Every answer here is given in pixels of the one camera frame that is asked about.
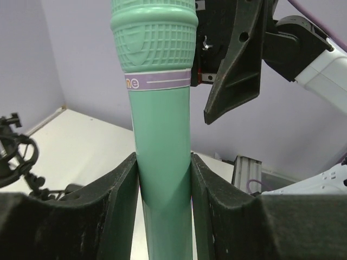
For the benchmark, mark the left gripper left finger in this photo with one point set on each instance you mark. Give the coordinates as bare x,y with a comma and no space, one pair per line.
94,222

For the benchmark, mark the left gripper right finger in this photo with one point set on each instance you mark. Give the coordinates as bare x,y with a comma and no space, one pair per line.
230,224

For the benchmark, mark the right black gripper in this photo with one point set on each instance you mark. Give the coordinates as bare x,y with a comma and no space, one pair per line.
229,42

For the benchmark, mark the mint green toy microphone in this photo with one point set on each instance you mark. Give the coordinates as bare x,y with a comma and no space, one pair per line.
155,42

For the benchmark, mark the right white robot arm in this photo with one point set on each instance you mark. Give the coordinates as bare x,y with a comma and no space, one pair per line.
302,49

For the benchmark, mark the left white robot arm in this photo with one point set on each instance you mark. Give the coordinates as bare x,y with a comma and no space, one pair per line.
311,181

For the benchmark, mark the aluminium extrusion frame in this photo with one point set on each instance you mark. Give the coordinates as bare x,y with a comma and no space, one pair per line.
246,174

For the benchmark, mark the black tripod shock-mount stand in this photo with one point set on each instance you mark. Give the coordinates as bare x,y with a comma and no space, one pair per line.
19,153

